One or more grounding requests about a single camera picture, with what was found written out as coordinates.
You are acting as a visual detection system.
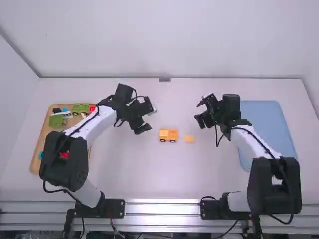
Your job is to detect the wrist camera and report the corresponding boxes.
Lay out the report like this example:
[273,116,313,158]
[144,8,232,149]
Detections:
[200,93,217,108]
[144,96,158,117]

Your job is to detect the blue mat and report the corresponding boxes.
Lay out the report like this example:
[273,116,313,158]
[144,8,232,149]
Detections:
[238,100,299,172]

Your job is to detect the green wheeled toy brick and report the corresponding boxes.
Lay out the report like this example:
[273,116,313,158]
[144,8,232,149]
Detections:
[71,103,91,117]

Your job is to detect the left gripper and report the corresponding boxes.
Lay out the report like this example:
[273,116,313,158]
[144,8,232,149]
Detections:
[126,98,153,135]

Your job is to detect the tan tray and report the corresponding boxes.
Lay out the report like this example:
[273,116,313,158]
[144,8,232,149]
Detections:
[29,103,98,175]

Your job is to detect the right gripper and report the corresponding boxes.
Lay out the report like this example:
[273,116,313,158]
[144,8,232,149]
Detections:
[194,99,226,129]

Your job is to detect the yellow toy car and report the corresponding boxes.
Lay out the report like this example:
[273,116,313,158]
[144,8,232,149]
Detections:
[158,128,180,143]

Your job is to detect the long white toy brick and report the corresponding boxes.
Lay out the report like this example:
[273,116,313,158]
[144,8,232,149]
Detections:
[50,111,73,118]

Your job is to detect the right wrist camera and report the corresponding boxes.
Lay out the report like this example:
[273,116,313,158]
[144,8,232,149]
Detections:
[200,93,217,108]

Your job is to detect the silver rails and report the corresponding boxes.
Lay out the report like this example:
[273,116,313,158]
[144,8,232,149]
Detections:
[0,198,319,235]

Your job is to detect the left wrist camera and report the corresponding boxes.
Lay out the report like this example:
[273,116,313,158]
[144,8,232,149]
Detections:
[144,96,158,117]

